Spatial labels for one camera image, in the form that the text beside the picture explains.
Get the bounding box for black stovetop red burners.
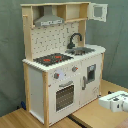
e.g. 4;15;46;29
34;53;70;66

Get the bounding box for white fridge door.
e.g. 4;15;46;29
80;55;102;106

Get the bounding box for left red stove knob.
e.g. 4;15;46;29
54;73;60;79

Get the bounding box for wooden toy kitchen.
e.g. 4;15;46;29
22;2;105;127

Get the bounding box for red stove knob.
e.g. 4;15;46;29
72;66;78;72
54;73;60;79

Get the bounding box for black toy faucet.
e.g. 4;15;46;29
67;33;82;49

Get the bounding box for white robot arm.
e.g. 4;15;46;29
99;91;128;112

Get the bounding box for white oven door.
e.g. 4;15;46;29
49;74;80;124

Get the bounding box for grey range hood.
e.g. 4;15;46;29
35;6;64;27

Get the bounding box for white microwave door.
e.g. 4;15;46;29
88;3;108;22

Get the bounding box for right red stove knob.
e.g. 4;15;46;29
72;66;78;72

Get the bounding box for grey toy sink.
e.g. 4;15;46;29
65;47;95;56

